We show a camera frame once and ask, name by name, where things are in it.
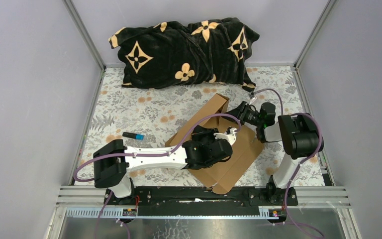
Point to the aluminium frame rail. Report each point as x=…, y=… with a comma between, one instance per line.
x=87, y=201

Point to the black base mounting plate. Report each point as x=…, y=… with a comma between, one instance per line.
x=201, y=201

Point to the black blue marker pen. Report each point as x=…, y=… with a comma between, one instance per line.
x=133, y=135

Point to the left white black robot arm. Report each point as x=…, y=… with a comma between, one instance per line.
x=115, y=161

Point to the brown cardboard box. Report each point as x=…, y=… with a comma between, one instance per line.
x=222, y=176

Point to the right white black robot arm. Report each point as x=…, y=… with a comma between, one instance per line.
x=299, y=134

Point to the floral patterned table mat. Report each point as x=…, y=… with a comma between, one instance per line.
x=159, y=114

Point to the black blanket with tan flowers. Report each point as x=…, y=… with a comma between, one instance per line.
x=170, y=53

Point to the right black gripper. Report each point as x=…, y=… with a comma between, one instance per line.
x=243, y=108

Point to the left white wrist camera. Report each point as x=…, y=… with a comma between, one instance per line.
x=229, y=135

